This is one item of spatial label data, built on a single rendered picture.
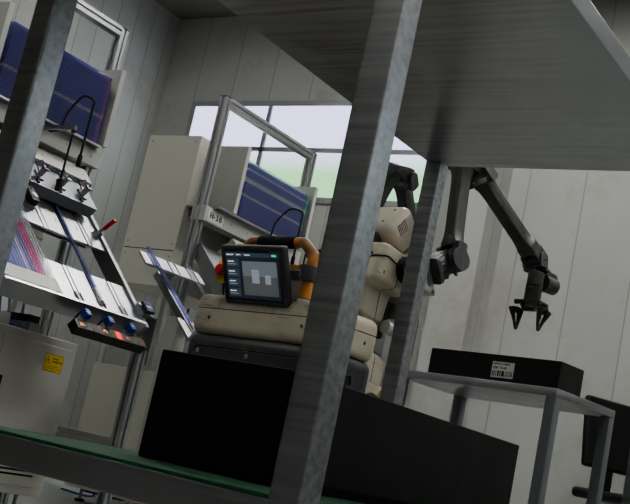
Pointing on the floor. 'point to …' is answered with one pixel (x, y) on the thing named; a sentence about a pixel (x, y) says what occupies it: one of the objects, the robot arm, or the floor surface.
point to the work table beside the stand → (473, 388)
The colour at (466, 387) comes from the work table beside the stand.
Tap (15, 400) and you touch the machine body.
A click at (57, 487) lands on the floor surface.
